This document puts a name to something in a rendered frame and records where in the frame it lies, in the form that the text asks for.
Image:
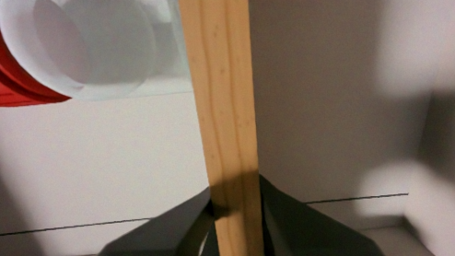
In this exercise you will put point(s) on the plastic bottle with red cap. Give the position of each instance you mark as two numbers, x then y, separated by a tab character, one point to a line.
52	51

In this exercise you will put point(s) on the wooden shelf board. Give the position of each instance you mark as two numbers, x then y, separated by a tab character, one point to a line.
218	45

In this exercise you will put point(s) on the white wall rack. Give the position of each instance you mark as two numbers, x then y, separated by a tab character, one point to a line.
428	225

